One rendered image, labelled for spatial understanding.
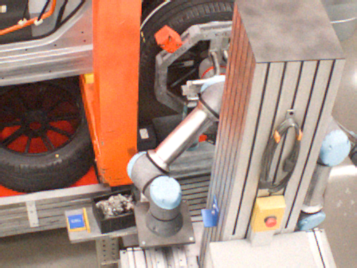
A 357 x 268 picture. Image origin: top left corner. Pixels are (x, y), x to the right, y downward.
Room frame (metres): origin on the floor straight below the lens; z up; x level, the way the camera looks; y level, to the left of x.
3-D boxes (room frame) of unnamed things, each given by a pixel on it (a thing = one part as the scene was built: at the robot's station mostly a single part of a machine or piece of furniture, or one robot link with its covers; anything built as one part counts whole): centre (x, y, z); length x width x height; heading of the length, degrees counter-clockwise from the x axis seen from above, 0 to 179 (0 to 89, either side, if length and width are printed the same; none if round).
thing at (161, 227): (1.67, 0.04, 0.87); 0.15 x 0.15 x 0.10
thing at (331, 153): (1.66, -0.51, 1.19); 0.15 x 0.12 x 0.55; 27
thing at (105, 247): (1.90, 0.31, 0.21); 0.10 x 0.10 x 0.42; 18
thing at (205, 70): (2.46, -0.14, 0.85); 0.21 x 0.14 x 0.14; 18
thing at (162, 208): (1.68, 0.04, 0.98); 0.13 x 0.12 x 0.14; 38
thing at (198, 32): (2.53, -0.12, 0.85); 0.54 x 0.07 x 0.54; 108
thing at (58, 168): (2.44, 0.76, 0.39); 0.66 x 0.66 x 0.24
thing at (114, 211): (1.92, 0.26, 0.51); 0.20 x 0.14 x 0.13; 115
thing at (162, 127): (2.69, -0.07, 0.32); 0.40 x 0.30 x 0.28; 108
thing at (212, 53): (2.38, -0.06, 1.03); 0.19 x 0.18 x 0.11; 18
